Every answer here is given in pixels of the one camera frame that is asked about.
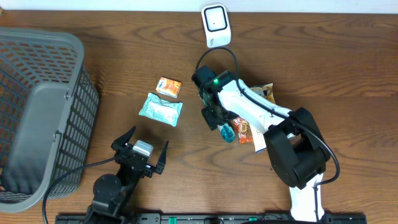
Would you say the red chocolate bar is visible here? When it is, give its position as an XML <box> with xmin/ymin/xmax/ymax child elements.
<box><xmin>233</xmin><ymin>117</ymin><xmax>254</xmax><ymax>144</ymax></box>

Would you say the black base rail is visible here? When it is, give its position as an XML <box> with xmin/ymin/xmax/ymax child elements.
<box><xmin>55</xmin><ymin>213</ymin><xmax>368</xmax><ymax>224</ymax></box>

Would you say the grey plastic basket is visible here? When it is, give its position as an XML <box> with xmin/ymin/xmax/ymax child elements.
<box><xmin>1</xmin><ymin>27</ymin><xmax>99</xmax><ymax>213</ymax></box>

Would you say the black left camera cable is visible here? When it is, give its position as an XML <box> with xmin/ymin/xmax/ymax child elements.
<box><xmin>42</xmin><ymin>156</ymin><xmax>121</xmax><ymax>224</ymax></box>

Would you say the blue mouthwash bottle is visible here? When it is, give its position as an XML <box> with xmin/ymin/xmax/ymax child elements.
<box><xmin>218</xmin><ymin>123</ymin><xmax>236</xmax><ymax>143</ymax></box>

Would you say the white barcode scanner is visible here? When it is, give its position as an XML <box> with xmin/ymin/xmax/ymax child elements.
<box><xmin>201</xmin><ymin>4</ymin><xmax>232</xmax><ymax>49</ymax></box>

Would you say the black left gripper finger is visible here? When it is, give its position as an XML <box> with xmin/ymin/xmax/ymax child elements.
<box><xmin>111</xmin><ymin>126</ymin><xmax>136</xmax><ymax>151</ymax></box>
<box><xmin>154</xmin><ymin>141</ymin><xmax>169</xmax><ymax>175</ymax></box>

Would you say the small orange box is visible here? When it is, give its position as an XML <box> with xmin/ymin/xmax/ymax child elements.
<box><xmin>155</xmin><ymin>77</ymin><xmax>182</xmax><ymax>98</ymax></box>

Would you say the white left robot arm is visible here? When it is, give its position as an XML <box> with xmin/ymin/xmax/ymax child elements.
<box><xmin>83</xmin><ymin>127</ymin><xmax>169</xmax><ymax>224</ymax></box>

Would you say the black camera cable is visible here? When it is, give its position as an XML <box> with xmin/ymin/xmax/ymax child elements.
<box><xmin>42</xmin><ymin>156</ymin><xmax>121</xmax><ymax>224</ymax></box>
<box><xmin>195</xmin><ymin>46</ymin><xmax>341</xmax><ymax>218</ymax></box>

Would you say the orange snack bag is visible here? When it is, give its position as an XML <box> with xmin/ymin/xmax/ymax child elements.
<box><xmin>249</xmin><ymin>83</ymin><xmax>275</xmax><ymax>153</ymax></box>

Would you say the green wet wipes pack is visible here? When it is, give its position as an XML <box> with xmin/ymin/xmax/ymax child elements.
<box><xmin>139</xmin><ymin>93</ymin><xmax>183</xmax><ymax>127</ymax></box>

